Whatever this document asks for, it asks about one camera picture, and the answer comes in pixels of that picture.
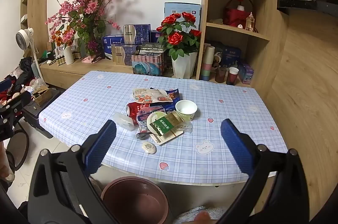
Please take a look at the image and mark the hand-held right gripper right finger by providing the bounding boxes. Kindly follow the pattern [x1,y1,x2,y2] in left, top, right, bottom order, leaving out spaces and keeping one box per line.
[219,119,310,224]

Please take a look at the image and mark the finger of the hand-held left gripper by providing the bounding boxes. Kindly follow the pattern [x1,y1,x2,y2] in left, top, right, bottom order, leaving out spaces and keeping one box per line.
[0,92,32,119]

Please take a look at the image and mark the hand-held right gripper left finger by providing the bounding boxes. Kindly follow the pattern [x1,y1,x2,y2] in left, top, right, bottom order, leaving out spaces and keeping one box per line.
[27,120,117,224]

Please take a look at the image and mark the crushed red soda can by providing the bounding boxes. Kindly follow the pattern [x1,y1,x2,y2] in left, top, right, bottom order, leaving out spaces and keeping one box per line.
[126,102,144,125]

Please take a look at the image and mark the crushed blue can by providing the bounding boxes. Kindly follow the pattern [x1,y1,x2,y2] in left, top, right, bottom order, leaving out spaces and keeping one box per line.
[137,105,166,133]

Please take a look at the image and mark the maroon plastic waste bin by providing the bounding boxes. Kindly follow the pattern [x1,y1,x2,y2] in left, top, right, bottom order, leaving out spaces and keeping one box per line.
[101,176,169,224]

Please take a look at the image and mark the pile of clothes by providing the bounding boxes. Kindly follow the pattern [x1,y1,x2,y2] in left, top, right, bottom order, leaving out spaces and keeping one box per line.
[0,57,36,108]

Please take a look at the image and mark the black tool case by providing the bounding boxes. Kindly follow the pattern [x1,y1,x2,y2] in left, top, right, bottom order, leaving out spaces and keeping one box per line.
[22,87,66,138]

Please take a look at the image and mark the clear plastic wrapper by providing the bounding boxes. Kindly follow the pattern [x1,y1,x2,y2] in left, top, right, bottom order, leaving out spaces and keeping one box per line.
[113,112,136,132]

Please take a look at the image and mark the small round white packet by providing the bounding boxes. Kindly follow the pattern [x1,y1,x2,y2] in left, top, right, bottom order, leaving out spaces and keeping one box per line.
[141,142,157,154]

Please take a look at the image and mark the blue plaid tablecloth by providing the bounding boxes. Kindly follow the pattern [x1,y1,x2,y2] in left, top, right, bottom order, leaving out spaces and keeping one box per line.
[38,71,288,185]

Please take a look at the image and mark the small clear plastic scrap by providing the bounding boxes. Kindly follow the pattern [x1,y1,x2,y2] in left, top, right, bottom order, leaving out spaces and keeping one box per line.
[182,121,193,135]

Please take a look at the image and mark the green and white paper cup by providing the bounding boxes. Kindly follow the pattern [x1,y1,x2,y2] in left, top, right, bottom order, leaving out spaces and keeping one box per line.
[175,100,198,122]

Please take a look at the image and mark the wooden sideboard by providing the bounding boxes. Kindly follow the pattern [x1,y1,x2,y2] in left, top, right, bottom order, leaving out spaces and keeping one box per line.
[40,57,198,89]

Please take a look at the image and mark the green and white tea packet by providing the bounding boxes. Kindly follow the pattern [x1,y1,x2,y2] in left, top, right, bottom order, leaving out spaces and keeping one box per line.
[149,115,184,146]

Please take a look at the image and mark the white standing fan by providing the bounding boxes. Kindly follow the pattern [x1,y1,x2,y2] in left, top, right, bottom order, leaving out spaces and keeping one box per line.
[15,27,43,82]

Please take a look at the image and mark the floral snack wrapper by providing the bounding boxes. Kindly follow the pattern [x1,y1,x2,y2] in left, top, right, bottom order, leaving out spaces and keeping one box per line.
[132,88,173,104]

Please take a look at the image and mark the red cup white rim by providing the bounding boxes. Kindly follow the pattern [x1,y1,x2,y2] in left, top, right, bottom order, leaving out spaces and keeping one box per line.
[226,67,239,85]

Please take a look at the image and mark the white ribbed vase orange flowers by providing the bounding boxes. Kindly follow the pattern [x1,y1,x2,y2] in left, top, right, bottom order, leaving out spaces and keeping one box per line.
[51,28,76,65]

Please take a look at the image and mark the dark red cup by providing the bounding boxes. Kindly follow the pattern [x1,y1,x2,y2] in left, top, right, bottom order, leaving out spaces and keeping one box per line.
[215,67,228,83]

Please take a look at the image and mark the small purple box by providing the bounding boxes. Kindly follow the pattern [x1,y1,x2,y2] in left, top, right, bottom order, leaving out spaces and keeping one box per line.
[238,63,254,85]

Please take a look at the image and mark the dark blue snack box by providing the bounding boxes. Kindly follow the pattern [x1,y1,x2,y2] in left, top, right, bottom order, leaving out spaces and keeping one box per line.
[150,87,181,113]

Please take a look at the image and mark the stack of pastel cups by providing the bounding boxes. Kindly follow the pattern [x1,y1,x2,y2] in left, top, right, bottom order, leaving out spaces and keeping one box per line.
[199,45,215,81]

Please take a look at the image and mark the blue cartoon gift box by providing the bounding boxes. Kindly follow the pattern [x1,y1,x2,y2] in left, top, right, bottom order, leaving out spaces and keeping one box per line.
[219,45,242,68]

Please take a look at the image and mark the pink teal tissue pack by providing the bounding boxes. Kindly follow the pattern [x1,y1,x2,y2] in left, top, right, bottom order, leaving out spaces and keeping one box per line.
[132,53,165,76]

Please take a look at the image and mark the purple flower bunch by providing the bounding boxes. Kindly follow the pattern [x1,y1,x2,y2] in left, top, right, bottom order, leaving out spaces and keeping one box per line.
[87,40,99,55]

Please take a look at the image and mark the gold and blue box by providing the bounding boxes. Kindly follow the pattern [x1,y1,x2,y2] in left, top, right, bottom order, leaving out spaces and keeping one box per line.
[111,45,140,66]

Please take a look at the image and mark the blue white carton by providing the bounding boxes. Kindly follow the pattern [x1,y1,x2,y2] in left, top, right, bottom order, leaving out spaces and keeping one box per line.
[102,35,124,47]

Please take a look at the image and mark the dark printed box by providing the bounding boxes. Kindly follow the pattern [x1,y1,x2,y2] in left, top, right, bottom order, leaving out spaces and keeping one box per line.
[139,43,165,56]

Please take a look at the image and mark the silver and blue box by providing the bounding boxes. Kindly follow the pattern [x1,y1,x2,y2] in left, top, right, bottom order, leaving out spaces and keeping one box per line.
[123,24,151,45]

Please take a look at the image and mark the wooden shelf unit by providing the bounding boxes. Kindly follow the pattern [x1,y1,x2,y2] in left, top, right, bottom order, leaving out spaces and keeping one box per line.
[202,0,278,87]

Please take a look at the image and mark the red rose plant white pot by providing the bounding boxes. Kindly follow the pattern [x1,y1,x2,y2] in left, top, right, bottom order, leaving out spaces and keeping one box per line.
[156,12,202,79]

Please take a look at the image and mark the clear perfume bottle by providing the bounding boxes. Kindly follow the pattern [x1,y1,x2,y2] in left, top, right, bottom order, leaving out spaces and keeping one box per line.
[245,12,255,31]

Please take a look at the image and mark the red gift basket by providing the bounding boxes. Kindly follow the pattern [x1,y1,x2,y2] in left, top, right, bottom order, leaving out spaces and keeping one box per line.
[224,0,255,27]

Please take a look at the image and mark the large light blue box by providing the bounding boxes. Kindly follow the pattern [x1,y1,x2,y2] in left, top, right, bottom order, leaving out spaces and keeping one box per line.
[164,2,201,29]

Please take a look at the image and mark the black stone ledge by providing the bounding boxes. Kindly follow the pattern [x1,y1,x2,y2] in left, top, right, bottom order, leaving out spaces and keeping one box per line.
[277,0,338,11]

